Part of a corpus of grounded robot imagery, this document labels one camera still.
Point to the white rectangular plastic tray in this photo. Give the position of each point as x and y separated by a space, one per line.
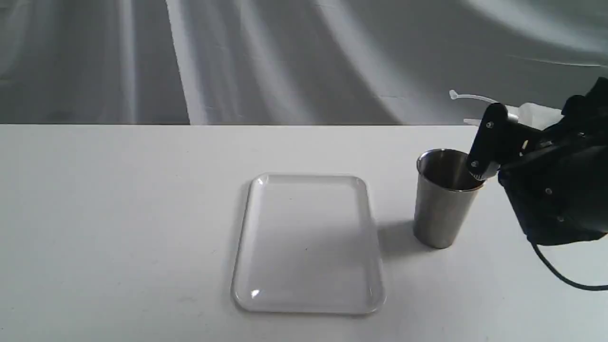
308 245

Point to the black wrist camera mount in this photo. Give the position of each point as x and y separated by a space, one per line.
500 140

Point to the clear plastic squeeze bottle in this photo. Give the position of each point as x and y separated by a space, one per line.
529 114

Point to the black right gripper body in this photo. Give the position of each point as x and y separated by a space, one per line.
558 191

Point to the stainless steel cup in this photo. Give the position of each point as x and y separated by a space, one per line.
445 192

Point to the grey fabric backdrop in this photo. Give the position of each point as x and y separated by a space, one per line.
292 62

